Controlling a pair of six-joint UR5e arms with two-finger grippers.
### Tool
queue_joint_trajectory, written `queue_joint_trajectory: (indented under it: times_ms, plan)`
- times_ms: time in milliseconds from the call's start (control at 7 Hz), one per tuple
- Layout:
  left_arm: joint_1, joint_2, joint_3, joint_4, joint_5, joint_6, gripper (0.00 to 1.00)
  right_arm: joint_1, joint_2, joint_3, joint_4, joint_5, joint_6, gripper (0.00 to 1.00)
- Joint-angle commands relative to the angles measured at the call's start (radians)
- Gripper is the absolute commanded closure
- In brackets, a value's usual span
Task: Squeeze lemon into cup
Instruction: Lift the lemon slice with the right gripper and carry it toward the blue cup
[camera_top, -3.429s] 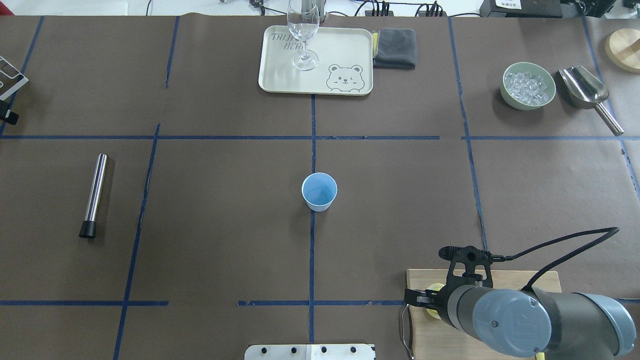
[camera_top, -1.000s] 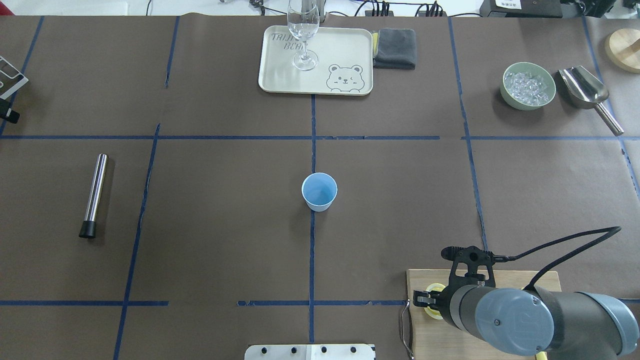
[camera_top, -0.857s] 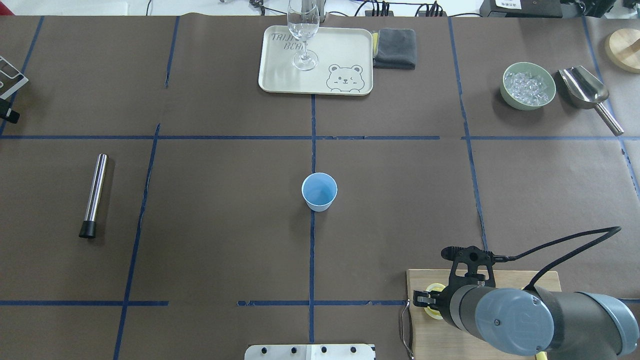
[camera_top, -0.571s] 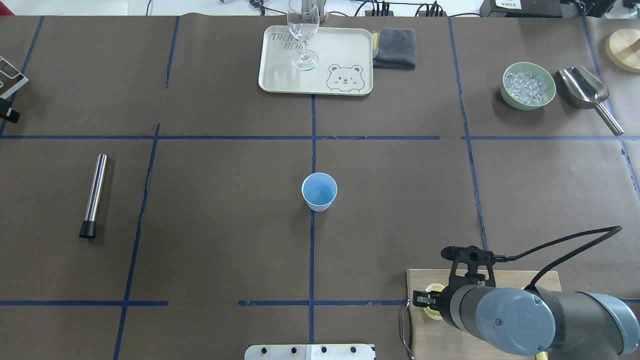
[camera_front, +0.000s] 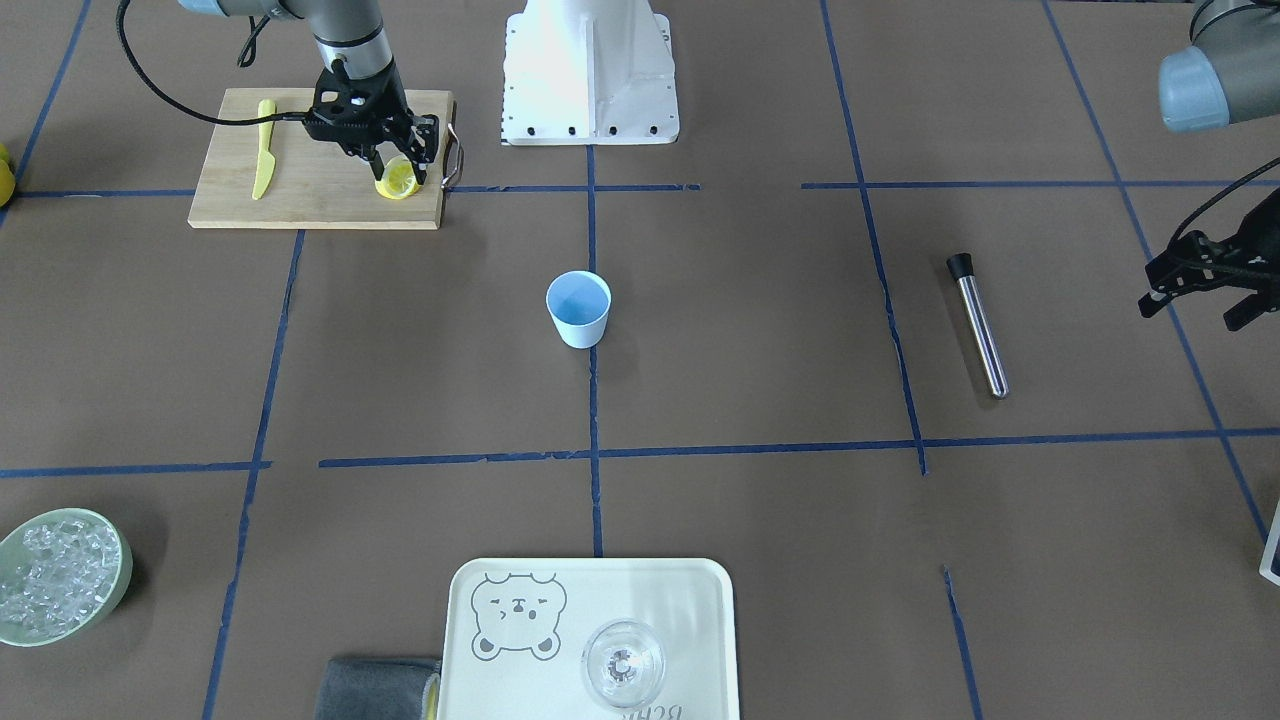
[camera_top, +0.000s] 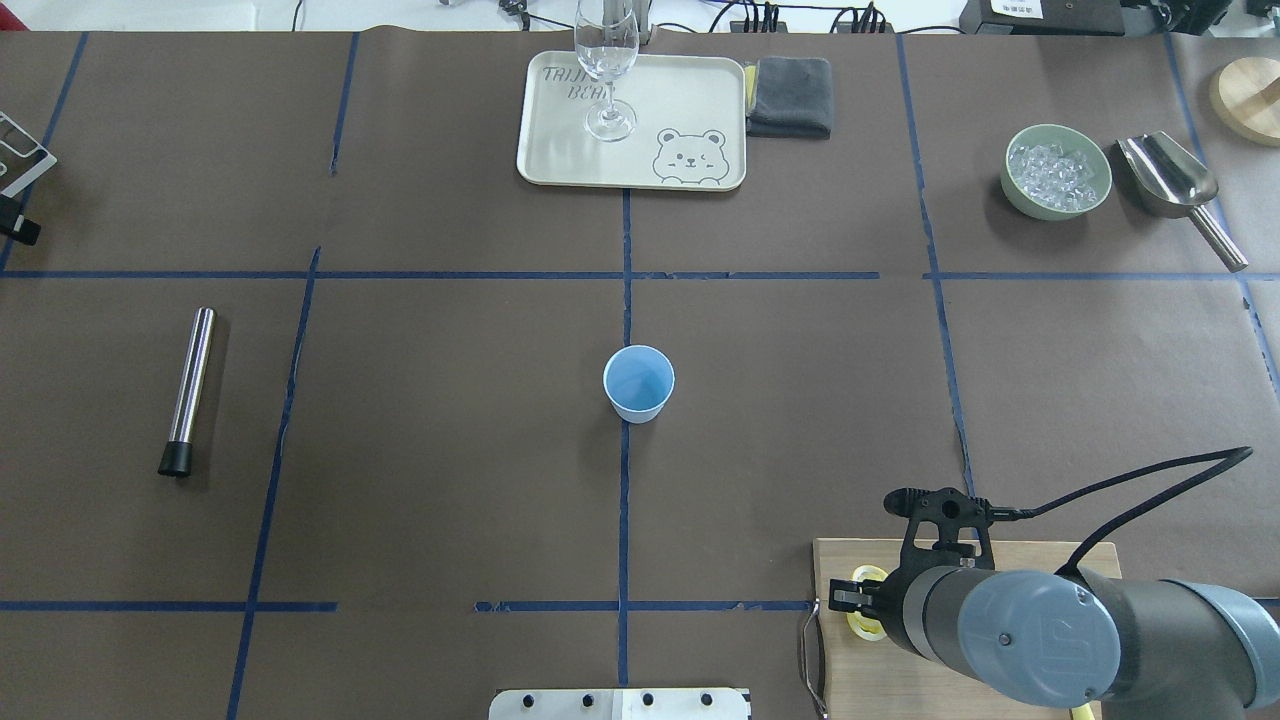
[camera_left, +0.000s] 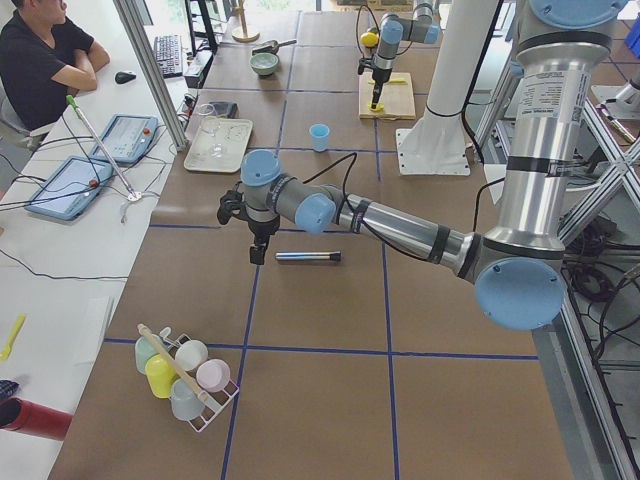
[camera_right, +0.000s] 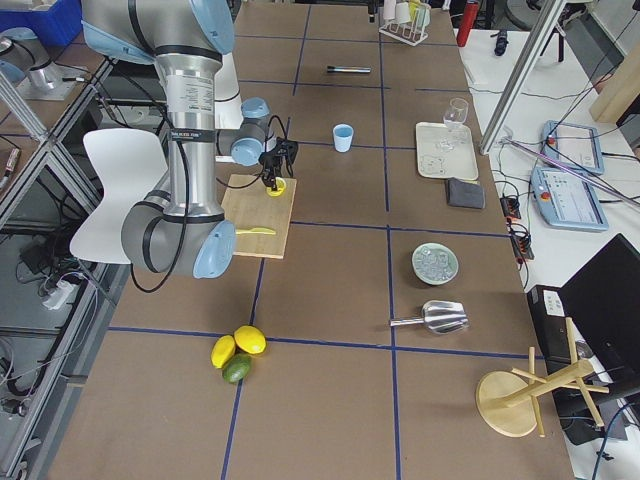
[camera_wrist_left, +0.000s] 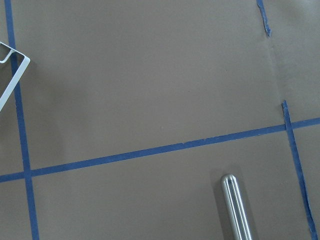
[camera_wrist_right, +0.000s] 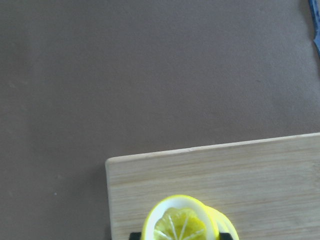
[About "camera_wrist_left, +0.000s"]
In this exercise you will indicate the steel muddler with black tip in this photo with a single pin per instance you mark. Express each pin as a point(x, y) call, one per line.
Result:
point(235, 208)

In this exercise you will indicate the white wire cup rack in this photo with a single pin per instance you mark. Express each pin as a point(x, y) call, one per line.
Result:
point(13, 64)

